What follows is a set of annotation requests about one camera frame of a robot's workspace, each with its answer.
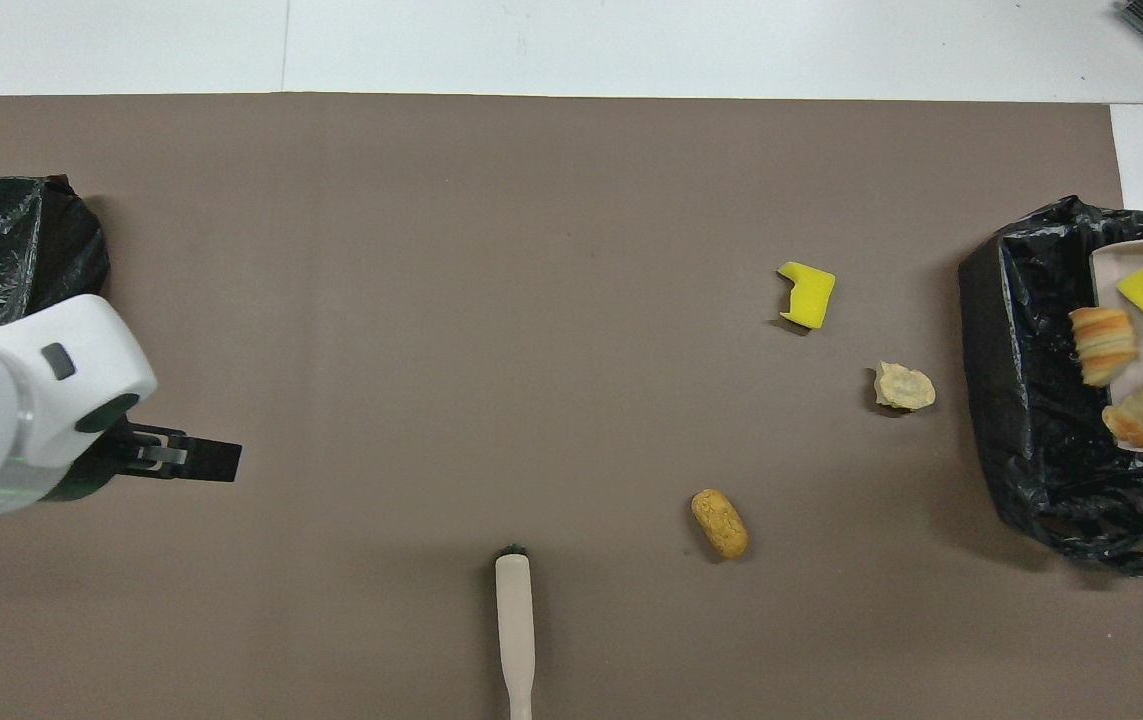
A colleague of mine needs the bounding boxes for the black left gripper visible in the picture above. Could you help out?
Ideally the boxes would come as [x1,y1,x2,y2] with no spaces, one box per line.
[59,418,243,502]

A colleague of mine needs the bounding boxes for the beige hand brush black bristles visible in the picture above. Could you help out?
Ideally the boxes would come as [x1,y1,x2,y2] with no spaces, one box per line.
[494,543,538,720]

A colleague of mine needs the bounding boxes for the brown table mat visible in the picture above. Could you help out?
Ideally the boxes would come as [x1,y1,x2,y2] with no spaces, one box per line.
[0,93,1143,720]

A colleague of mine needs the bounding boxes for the black bag lined bin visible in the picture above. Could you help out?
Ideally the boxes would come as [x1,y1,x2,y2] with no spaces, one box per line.
[0,175,112,337]
[958,195,1143,579]

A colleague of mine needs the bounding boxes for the pale yellow food piece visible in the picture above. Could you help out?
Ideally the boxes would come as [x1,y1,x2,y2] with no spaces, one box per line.
[873,361,937,413]

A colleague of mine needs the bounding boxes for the notched yellow sponge piece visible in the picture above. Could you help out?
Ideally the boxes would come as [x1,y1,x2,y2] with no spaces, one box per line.
[777,261,837,331]

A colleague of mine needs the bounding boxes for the brown oval bread nugget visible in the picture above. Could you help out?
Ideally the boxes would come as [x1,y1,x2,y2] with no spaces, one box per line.
[690,488,750,561]

